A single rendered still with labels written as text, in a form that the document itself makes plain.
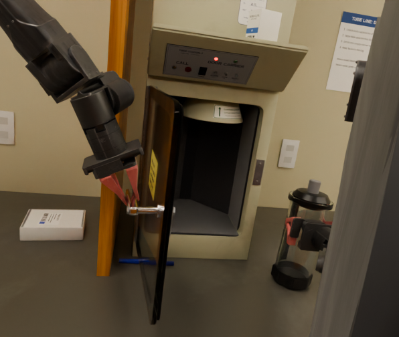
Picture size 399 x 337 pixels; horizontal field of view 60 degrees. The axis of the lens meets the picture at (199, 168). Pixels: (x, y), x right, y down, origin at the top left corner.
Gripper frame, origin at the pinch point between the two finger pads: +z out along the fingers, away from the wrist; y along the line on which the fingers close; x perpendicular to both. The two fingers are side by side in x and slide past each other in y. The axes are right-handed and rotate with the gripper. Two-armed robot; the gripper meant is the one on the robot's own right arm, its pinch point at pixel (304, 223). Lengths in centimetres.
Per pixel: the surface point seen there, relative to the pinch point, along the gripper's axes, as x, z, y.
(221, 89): -28.9, 5.9, 25.7
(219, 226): 8.2, 14.1, 17.5
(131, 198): -7.2, -17.2, 43.4
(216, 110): -23.9, 8.6, 25.4
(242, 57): -35.7, -3.5, 24.6
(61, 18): -44, 48, 72
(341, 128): -24, 50, -35
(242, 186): -4.7, 12.3, 13.7
